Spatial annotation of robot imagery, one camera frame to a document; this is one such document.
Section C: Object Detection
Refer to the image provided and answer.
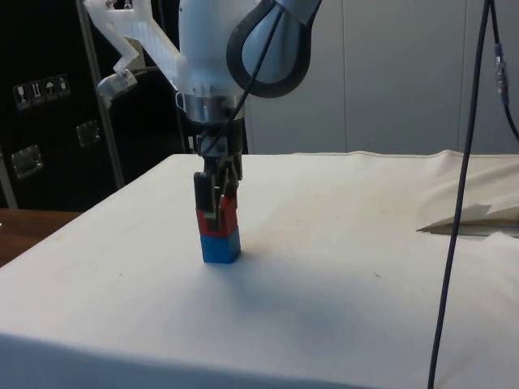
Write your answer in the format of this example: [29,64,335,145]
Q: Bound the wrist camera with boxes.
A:
[96,69,139,100]

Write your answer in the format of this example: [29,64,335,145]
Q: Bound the red cube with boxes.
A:
[196,195,238,238]

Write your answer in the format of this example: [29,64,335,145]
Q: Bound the blue cube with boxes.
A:
[200,228,242,265]

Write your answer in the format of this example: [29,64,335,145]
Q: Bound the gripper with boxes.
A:
[193,120,245,237]

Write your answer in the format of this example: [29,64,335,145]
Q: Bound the black cable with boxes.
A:
[427,0,495,389]
[202,0,285,157]
[487,0,519,143]

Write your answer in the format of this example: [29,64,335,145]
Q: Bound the white plastic camera bracket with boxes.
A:
[82,0,189,92]

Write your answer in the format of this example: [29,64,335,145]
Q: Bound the black cabinet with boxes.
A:
[0,0,192,212]

